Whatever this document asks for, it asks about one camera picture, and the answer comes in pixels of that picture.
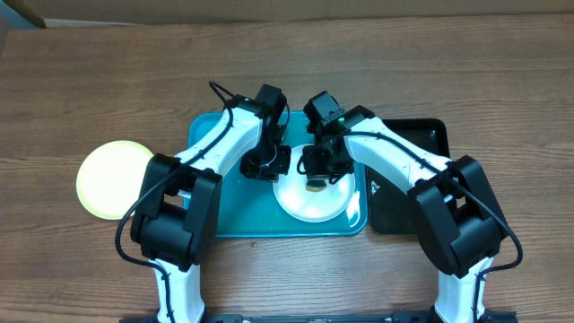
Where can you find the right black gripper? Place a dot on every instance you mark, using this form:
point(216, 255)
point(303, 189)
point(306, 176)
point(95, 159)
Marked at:
point(315, 158)

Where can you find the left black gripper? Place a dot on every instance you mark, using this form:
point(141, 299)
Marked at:
point(282, 168)

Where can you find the green yellow sponge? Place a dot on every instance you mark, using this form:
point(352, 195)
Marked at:
point(316, 185)

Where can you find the white plate with sauce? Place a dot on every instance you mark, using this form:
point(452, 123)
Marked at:
point(318, 204)

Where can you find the yellow-green plate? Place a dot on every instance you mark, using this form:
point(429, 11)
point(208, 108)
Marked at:
point(110, 177)

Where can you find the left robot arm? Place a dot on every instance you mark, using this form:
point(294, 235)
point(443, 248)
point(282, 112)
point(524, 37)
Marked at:
point(172, 224)

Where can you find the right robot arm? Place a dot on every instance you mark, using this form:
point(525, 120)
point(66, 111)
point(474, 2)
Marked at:
point(457, 218)

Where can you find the teal plastic tray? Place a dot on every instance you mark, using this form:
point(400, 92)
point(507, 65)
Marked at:
point(249, 208)

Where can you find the black rectangular tray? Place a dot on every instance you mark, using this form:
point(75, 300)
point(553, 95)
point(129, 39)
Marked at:
point(387, 203)

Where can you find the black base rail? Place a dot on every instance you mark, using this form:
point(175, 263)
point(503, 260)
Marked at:
point(400, 316)

